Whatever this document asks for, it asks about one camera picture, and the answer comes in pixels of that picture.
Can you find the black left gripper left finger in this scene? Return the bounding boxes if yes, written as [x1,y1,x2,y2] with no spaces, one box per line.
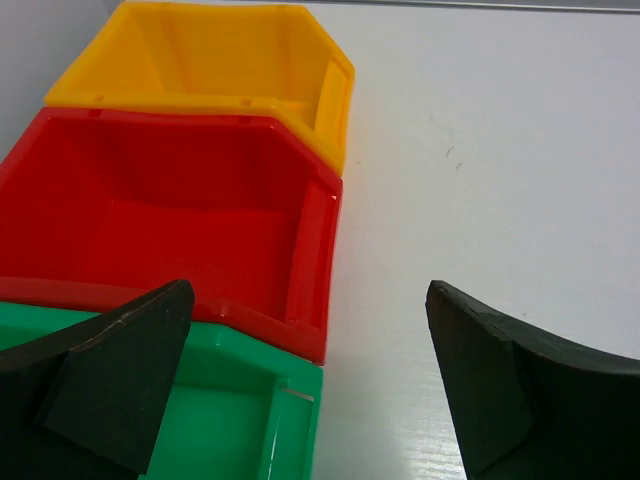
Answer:
[1,280,195,479]

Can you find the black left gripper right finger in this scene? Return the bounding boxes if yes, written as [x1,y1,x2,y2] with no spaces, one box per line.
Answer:
[425,280,639,479]

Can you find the green plastic bin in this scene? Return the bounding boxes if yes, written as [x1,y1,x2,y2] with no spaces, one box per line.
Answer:
[0,299,325,480]

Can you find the red plastic bin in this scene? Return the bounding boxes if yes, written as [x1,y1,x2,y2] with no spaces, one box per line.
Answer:
[1,107,343,365]

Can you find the yellow plastic bin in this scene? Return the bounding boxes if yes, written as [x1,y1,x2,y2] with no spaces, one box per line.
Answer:
[44,1,355,172]

